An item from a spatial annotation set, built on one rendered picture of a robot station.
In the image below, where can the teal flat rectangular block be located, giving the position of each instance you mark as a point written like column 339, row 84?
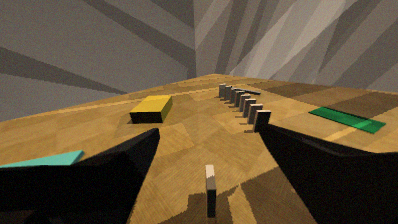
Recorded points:
column 63, row 159

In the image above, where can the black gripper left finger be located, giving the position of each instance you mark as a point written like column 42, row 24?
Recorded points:
column 99, row 190

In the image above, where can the green rectangular block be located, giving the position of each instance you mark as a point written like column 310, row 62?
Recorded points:
column 352, row 120

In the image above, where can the yellow rectangular block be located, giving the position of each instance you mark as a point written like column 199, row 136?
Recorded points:
column 153, row 109

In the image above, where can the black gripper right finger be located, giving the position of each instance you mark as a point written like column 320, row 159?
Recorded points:
column 338, row 184

